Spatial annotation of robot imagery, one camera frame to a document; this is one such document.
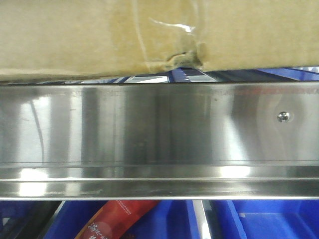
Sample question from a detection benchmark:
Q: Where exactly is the blue roller shelf track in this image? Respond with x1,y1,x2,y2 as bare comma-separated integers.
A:
44,66,319,85

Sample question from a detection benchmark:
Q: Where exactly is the red printed package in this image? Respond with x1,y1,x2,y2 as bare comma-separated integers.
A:
75,200,159,239

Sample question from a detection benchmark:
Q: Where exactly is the stainless steel shelf rail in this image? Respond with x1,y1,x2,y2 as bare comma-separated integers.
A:
0,82,319,200

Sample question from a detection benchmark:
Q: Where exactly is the blue plastic bin lower right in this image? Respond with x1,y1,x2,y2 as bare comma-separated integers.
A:
211,200,319,239

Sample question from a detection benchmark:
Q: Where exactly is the blue plastic bin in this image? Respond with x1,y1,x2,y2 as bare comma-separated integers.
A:
43,200,200,239
211,200,319,239

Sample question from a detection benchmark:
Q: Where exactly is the shelf rail screw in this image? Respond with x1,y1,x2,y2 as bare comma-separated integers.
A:
277,111,291,122

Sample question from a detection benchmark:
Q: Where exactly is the brown cardboard carton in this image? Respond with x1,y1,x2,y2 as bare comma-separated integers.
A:
0,0,319,82

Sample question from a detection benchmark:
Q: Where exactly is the blue plastic bin lower left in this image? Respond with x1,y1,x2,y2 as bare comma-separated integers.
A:
43,200,200,239

